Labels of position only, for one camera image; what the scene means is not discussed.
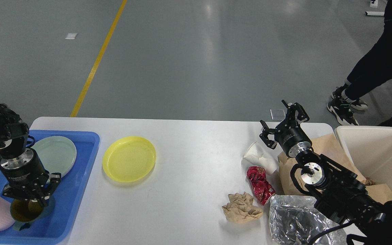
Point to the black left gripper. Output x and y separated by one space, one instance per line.
27 178

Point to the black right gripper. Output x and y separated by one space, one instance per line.
289 135

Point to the dark teal mug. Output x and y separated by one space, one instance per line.
25 213

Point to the yellow plastic plate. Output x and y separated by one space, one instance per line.
129 159

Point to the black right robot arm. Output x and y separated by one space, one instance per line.
339 195

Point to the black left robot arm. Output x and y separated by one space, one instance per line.
14 133

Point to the pale green plate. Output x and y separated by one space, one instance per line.
57 154

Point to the crushed white paper cup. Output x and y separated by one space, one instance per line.
257 155

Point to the brown paper bag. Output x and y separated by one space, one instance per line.
329 146

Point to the blue plastic tray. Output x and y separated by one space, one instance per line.
55 227

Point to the red crumpled foil wrapper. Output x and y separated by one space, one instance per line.
261 188

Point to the silver foil bag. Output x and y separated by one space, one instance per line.
293 220

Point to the crumpled brown paper ball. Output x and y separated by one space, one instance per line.
240 209

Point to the white plastic bin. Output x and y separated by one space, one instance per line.
370 149

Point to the person in dark trousers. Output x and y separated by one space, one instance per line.
371 71

